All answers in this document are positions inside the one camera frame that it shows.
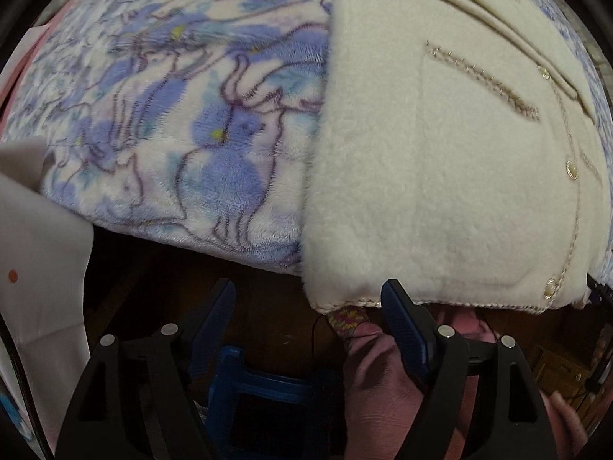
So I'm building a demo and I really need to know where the cream fleece jacket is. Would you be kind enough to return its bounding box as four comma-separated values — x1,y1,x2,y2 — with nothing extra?
301,0,612,313

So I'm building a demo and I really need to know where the blue plastic stool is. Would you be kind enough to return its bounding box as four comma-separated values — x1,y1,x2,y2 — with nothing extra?
204,346,308,442

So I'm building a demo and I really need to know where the brown wooden cabinet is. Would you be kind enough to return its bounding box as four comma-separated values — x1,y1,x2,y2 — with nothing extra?
533,325,612,435

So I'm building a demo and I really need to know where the white cloth with dots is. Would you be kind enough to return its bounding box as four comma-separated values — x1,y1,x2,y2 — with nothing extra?
1,137,93,447

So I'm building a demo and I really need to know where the blue cat-print fleece blanket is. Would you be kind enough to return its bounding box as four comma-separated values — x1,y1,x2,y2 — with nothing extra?
1,0,333,274

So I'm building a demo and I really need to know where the pink bedding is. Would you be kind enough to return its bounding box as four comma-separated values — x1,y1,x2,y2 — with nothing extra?
0,13,59,113

